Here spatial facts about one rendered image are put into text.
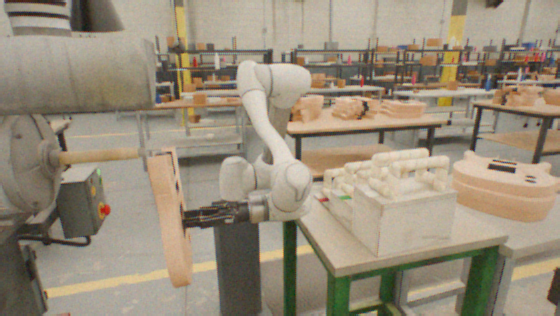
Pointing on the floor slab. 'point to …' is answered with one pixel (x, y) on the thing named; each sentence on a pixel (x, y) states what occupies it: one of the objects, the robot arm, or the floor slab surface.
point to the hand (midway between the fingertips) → (184, 219)
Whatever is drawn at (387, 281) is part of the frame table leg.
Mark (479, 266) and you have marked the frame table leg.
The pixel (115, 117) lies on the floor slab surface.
